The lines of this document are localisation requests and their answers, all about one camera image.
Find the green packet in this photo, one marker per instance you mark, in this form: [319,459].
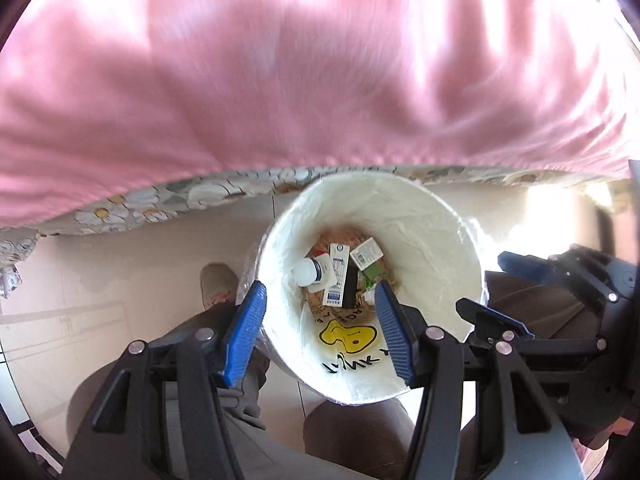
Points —
[374,274]

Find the white paper trash bin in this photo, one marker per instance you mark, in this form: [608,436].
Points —
[425,240]

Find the floral bed sheet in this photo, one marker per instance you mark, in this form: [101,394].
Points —
[150,205]

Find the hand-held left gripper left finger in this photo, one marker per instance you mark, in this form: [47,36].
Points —
[245,330]

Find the black rectangular object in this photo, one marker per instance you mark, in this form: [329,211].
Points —
[350,285]

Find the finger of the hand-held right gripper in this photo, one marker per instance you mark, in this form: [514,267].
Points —
[500,321]
[522,265]

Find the small white and green box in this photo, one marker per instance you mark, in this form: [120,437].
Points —
[367,252]

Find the person's grey trouser leg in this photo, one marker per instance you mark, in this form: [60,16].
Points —
[250,430]

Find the white plastic bottle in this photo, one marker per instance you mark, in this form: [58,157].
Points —
[320,270]

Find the person's grey shoe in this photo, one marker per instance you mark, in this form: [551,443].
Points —
[217,285]

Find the white and blue carton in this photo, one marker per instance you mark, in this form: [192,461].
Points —
[336,280]

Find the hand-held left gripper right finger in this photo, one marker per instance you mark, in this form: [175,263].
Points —
[395,330]

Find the pink blanket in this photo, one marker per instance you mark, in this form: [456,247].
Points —
[300,60]

